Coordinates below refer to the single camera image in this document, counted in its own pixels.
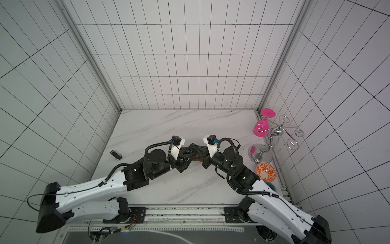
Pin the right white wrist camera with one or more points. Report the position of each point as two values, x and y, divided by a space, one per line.
211 142

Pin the pink plastic wine glass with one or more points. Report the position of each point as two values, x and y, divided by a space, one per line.
262 127

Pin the orange patterned plate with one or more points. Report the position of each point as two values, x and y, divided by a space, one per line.
266 172

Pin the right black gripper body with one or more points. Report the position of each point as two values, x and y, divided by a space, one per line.
207 157

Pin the silver wire glass rack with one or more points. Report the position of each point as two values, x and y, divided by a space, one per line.
262 152

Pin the grey blue cup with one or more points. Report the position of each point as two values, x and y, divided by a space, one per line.
271 186

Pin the black rectangular smart watch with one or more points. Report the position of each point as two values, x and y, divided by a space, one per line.
116 155

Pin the brown wooden watch stand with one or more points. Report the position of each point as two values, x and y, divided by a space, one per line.
191 154

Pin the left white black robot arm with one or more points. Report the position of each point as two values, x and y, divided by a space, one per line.
103 198

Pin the aluminium mounting rail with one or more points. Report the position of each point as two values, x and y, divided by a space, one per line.
182 215

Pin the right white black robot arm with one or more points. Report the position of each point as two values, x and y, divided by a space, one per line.
295 226

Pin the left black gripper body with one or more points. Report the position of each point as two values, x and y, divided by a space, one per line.
165 167

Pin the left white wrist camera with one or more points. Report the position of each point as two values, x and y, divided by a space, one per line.
177 143

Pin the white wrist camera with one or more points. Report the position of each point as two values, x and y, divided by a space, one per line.
211 142
177 143

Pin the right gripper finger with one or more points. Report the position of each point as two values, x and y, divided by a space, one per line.
200 150
206 162

